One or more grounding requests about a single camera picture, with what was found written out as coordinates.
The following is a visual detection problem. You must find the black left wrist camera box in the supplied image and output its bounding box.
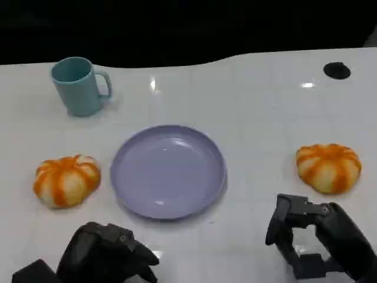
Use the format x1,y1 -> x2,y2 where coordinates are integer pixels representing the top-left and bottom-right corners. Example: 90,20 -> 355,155
11,259 -> 58,283

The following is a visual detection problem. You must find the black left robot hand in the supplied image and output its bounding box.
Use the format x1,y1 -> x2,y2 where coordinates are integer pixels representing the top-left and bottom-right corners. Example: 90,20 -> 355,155
55,221 -> 160,283

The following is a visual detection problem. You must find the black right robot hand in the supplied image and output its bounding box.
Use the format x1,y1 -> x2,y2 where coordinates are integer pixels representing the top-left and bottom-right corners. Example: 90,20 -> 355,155
264,193 -> 377,281

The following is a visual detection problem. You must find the black table cable grommet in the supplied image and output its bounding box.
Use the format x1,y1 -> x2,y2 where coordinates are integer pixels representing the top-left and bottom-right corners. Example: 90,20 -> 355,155
323,61 -> 352,79

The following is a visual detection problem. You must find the pale green mug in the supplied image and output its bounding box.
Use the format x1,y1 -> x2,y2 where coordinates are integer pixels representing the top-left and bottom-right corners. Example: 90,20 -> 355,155
51,57 -> 113,117

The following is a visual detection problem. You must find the lilac plate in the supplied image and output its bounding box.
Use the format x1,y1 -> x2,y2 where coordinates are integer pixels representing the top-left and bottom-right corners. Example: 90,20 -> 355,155
110,124 -> 228,221

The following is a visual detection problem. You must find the orange and white bread roll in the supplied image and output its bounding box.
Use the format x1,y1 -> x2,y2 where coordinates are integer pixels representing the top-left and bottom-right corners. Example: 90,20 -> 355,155
32,154 -> 102,209
296,143 -> 362,195

